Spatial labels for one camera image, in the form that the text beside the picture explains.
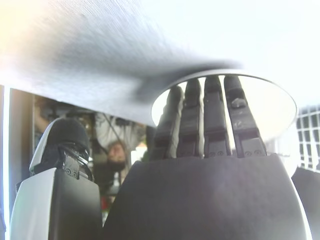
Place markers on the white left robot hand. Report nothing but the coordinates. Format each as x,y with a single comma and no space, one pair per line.
200,200

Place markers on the person in grey shirt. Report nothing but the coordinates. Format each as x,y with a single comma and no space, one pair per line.
117,152

